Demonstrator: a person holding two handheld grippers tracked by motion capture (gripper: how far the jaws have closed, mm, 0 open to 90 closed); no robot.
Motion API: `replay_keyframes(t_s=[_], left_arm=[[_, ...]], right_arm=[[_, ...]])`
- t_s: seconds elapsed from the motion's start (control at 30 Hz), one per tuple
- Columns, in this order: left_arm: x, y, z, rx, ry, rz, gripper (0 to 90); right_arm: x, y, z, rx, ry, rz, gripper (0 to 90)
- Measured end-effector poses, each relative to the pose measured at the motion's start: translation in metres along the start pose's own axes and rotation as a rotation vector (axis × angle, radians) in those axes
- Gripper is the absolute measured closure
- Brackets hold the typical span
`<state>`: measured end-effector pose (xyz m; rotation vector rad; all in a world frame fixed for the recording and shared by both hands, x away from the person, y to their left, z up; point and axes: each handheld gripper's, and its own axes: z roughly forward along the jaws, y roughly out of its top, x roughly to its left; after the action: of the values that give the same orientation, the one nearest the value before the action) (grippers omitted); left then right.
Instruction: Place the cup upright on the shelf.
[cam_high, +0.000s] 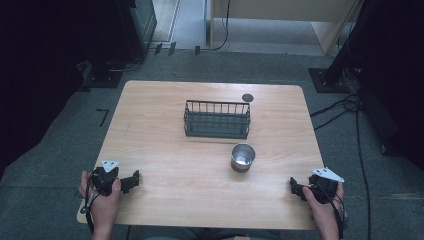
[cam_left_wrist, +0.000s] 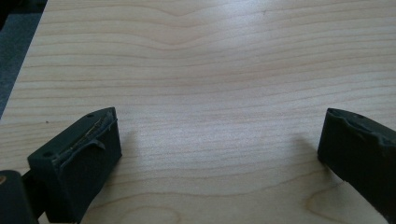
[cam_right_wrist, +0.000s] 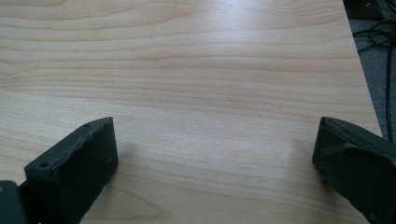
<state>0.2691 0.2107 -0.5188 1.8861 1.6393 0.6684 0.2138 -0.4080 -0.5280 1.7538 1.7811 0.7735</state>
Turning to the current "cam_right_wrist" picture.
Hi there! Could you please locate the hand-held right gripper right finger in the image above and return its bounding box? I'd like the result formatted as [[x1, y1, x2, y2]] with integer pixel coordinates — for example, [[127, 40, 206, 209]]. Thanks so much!
[[311, 116, 396, 224]]

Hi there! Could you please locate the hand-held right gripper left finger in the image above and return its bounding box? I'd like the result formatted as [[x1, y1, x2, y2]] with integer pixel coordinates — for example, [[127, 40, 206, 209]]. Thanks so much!
[[18, 116, 120, 224]]

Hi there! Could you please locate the black stand base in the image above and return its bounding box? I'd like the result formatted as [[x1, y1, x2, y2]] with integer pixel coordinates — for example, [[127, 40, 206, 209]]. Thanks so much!
[[342, 0, 387, 21]]

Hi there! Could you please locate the black cable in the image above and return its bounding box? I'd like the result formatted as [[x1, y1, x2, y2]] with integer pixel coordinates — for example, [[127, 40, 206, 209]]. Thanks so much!
[[352, 20, 396, 143]]

